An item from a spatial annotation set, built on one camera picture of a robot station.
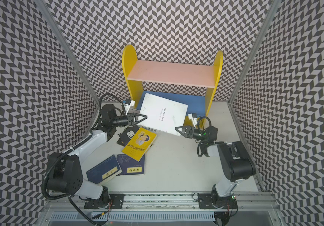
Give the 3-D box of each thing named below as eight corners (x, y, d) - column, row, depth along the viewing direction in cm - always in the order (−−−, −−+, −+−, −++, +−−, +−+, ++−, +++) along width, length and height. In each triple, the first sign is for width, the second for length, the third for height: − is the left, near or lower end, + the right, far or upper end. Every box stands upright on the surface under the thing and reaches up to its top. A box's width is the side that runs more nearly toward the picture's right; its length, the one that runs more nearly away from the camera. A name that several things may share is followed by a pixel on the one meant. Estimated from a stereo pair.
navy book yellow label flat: (113, 175, 82) (112, 174, 81) (118, 155, 90) (117, 154, 88) (144, 175, 83) (143, 174, 81) (146, 155, 90) (145, 154, 88)
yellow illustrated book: (122, 152, 91) (120, 149, 88) (140, 129, 103) (139, 126, 99) (140, 162, 87) (139, 160, 84) (157, 137, 98) (156, 134, 95)
